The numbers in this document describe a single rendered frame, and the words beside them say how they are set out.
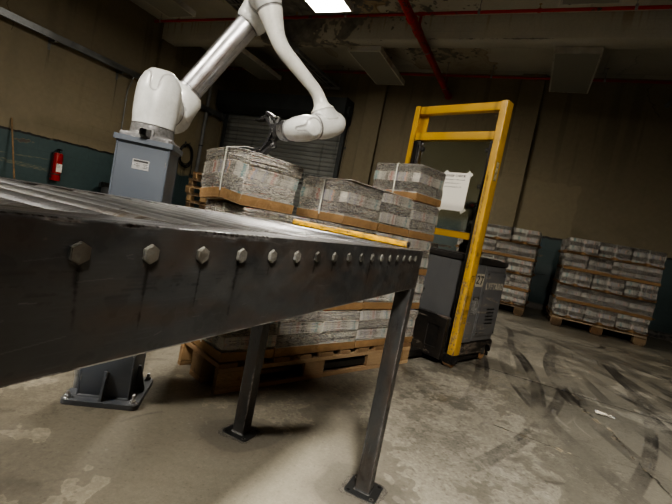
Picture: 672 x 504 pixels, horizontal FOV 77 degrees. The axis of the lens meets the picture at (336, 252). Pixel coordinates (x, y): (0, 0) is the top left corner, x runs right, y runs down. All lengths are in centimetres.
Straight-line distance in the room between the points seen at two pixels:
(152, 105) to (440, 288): 234
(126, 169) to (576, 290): 614
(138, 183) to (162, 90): 35
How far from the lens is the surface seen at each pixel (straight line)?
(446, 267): 326
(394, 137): 925
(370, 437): 147
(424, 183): 272
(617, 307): 698
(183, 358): 228
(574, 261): 686
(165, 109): 176
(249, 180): 182
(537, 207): 858
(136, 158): 172
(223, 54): 201
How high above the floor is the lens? 83
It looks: 4 degrees down
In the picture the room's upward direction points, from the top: 11 degrees clockwise
